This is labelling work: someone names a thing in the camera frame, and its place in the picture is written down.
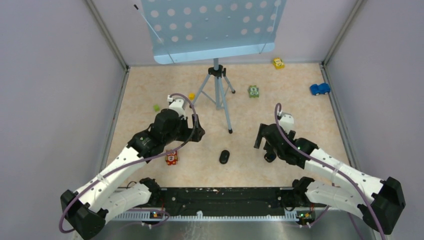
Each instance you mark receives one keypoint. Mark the black earbuds charging case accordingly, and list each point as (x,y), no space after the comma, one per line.
(224,157)

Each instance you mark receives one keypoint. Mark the red owl number block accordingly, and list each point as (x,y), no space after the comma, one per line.
(172,158)

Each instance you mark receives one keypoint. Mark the small green cube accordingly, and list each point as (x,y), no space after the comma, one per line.
(156,108)

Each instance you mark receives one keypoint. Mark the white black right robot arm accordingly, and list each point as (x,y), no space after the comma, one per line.
(379,203)

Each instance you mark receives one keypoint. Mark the yellow toy block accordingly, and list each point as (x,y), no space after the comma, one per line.
(278,63)

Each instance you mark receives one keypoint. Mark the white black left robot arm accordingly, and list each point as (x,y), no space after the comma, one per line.
(92,206)

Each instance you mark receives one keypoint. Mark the blue toy car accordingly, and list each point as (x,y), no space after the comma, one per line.
(320,89)

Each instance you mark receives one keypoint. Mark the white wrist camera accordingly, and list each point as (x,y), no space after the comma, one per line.
(286,121)
(177,104)

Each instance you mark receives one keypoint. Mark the small yellow cube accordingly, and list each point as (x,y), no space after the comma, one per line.
(191,96)

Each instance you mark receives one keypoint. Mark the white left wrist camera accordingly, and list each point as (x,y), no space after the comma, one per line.
(177,104)

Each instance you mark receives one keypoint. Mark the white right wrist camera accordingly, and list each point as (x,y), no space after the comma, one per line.
(286,121)

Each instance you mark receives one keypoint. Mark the earbuds case base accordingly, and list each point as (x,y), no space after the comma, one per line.
(270,157)

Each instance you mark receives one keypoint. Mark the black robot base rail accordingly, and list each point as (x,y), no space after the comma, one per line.
(228,201)

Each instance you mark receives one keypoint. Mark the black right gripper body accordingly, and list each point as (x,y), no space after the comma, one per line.
(268,147)

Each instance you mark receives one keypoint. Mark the green monster toy block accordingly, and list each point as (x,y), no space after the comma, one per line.
(253,91)

